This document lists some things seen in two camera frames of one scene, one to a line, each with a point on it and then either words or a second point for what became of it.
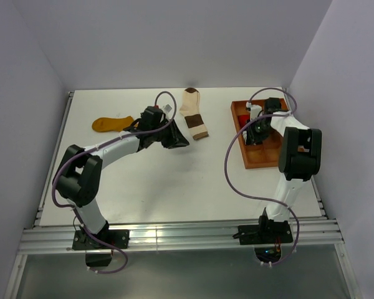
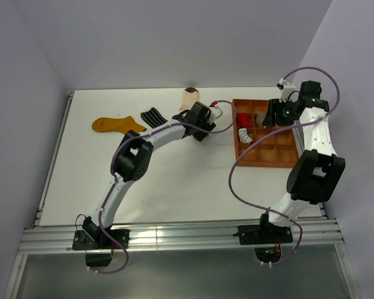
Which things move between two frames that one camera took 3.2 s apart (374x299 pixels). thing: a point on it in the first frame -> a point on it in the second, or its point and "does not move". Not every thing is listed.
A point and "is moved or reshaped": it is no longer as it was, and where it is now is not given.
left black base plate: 119,238 does not move
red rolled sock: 242,118 does not move
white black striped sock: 245,135 is moved or reshaped
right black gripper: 252,137 -> 275,106
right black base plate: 277,232 does not move
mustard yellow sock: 103,124 does not move
